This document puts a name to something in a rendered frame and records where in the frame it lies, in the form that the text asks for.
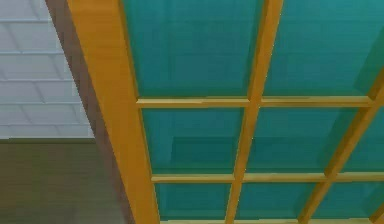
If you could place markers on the yellow wooden glass door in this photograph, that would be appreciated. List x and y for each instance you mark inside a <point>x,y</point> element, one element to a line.
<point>110,100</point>

